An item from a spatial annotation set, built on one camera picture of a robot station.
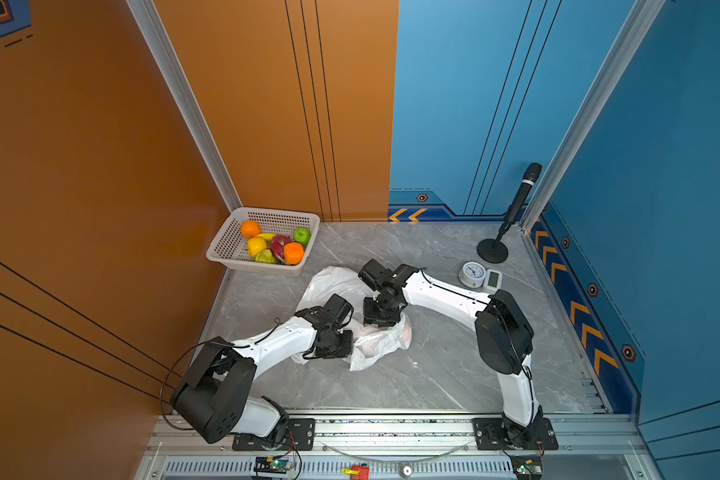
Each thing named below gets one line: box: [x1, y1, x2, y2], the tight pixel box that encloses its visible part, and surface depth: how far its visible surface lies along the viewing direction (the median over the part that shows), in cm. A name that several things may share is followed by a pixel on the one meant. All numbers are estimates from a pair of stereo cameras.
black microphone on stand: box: [476, 162, 543, 264], surface depth 96 cm
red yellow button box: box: [341, 465, 370, 480], surface depth 68 cm
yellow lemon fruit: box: [247, 237, 267, 257], surface depth 108 cm
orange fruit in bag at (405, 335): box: [399, 321, 413, 350], surface depth 85 cm
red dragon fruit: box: [270, 234, 292, 263], surface depth 105 cm
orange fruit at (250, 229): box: [240, 220, 262, 239], surface depth 114 cm
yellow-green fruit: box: [254, 249, 277, 264], surface depth 104 cm
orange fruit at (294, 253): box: [283, 242, 305, 266], surface depth 101 cm
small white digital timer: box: [483, 269, 503, 291], surface depth 102 cm
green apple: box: [293, 227, 311, 246], surface depth 111 cm
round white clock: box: [458, 261, 487, 289], surface depth 102 cm
